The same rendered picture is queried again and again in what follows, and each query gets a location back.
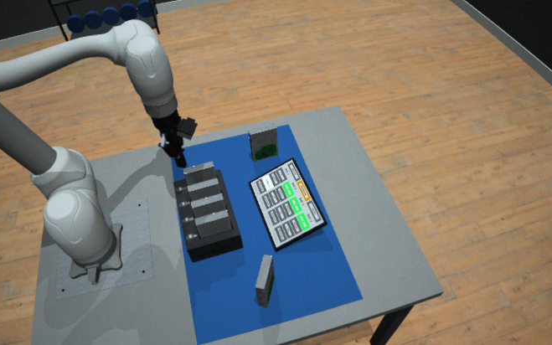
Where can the black-framed status screen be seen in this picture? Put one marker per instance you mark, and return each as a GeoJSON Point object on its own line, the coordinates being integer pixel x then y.
{"type": "Point", "coordinates": [289, 210]}

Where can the blue mat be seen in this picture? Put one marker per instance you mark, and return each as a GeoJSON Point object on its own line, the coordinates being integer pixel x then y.
{"type": "Point", "coordinates": [311, 275]}

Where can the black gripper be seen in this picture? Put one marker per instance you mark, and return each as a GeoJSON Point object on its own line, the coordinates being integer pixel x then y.
{"type": "Point", "coordinates": [163, 125]}

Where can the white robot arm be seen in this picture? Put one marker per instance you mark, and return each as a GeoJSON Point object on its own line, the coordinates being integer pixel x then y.
{"type": "Point", "coordinates": [74, 219]}

